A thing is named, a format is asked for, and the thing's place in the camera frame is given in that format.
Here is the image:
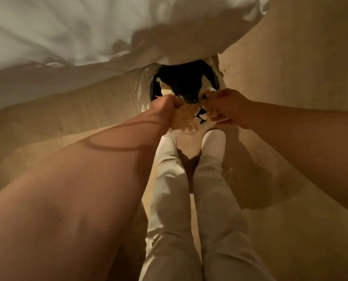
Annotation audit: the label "person's left hand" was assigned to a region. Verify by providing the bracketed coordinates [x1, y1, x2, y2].
[149, 94, 185, 123]

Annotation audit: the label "white tissue paper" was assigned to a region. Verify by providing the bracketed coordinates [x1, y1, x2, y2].
[164, 98, 229, 139]

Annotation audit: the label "clear plastic bin liner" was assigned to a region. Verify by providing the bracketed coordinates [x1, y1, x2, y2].
[132, 55, 226, 114]

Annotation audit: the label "black round trash bin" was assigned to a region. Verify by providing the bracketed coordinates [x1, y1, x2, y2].
[150, 59, 221, 125]

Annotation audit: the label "white trousers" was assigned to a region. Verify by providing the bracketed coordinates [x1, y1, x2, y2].
[139, 136, 277, 281]

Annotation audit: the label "person's left forearm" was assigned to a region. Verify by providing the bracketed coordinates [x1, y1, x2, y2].
[0, 108, 173, 281]

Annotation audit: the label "white bed duvet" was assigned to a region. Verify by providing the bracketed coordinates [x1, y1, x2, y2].
[0, 0, 275, 113]

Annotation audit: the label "person's right hand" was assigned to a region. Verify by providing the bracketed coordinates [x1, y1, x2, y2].
[202, 88, 253, 130]

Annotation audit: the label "person's right forearm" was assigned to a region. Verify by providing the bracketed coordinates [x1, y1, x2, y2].
[244, 100, 348, 220]

